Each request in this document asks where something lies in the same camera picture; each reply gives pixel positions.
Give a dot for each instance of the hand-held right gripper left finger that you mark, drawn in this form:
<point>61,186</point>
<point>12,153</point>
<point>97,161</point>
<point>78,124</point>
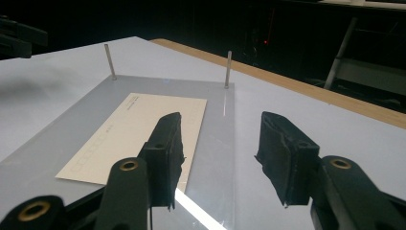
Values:
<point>164,150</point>

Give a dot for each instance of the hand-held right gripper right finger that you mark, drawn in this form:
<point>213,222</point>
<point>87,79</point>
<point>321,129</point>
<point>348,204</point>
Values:
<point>284,153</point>

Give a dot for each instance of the cream paper envelope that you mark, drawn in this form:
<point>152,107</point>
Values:
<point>127,140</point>

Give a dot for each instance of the grey metal stand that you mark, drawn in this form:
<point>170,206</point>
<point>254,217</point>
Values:
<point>367,72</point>

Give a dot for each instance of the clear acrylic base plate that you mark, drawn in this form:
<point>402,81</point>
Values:
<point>210,153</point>

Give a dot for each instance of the thin metal post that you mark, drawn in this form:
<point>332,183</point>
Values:
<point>110,62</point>
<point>228,68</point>

